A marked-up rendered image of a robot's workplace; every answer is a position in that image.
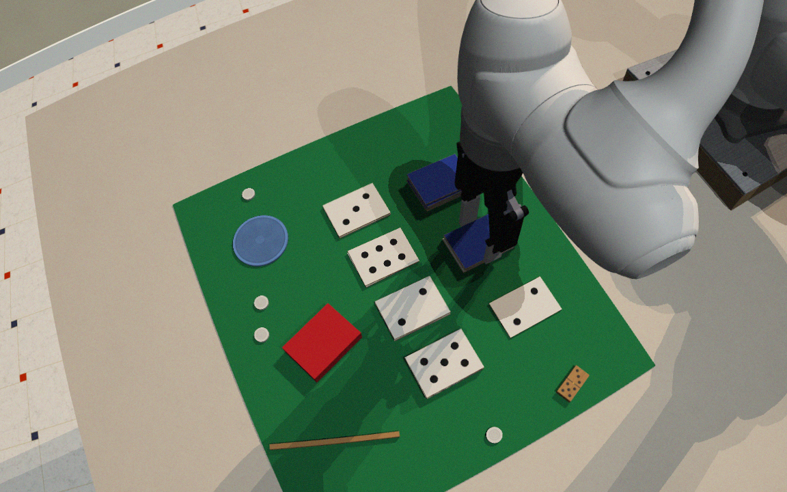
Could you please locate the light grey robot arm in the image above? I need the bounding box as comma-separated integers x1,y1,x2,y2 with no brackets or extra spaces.
457,0,787,279

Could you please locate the dark red rectangular tile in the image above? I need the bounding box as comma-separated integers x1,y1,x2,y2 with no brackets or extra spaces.
282,304,362,382

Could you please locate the tan wooden stick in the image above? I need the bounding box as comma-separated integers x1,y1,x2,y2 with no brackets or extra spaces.
269,431,400,450

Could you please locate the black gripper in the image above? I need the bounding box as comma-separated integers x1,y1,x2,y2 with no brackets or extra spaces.
455,141,529,264

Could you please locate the green felt mat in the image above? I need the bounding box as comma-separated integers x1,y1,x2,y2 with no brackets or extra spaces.
173,86,656,492

